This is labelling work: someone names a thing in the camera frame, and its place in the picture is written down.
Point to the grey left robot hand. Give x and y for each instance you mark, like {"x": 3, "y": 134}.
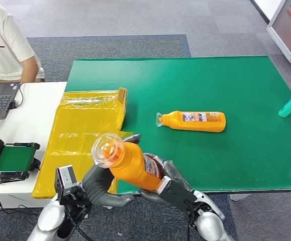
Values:
{"x": 97, "y": 186}

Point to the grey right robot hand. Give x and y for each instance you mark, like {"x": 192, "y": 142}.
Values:
{"x": 172, "y": 169}

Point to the orange bottle with clear cap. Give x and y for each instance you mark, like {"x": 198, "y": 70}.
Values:
{"x": 133, "y": 166}
{"x": 176, "y": 121}

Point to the yellow taped cardboard box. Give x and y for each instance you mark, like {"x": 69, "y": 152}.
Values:
{"x": 67, "y": 143}

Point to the white table foot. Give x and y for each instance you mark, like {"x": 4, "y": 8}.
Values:
{"x": 236, "y": 197}

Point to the green table mat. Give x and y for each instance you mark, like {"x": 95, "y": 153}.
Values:
{"x": 185, "y": 83}

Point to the small green conveyor belt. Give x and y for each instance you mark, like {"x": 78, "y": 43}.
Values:
{"x": 14, "y": 158}

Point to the white red sign stand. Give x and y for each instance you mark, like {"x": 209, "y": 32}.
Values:
{"x": 288, "y": 30}

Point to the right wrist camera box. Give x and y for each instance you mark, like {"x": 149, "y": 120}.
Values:
{"x": 176, "y": 194}

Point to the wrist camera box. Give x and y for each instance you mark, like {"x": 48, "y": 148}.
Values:
{"x": 176, "y": 194}
{"x": 65, "y": 181}

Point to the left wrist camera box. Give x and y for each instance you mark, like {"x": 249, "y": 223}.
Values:
{"x": 65, "y": 181}

